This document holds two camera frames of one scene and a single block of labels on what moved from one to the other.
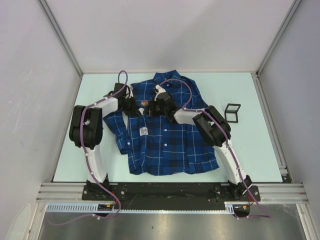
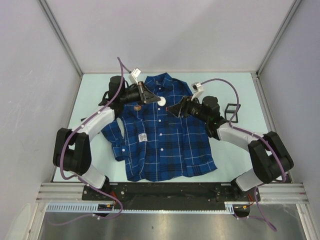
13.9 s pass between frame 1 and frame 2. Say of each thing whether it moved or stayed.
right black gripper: moved
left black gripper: moved
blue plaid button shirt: moved
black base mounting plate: stayed
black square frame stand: stayed
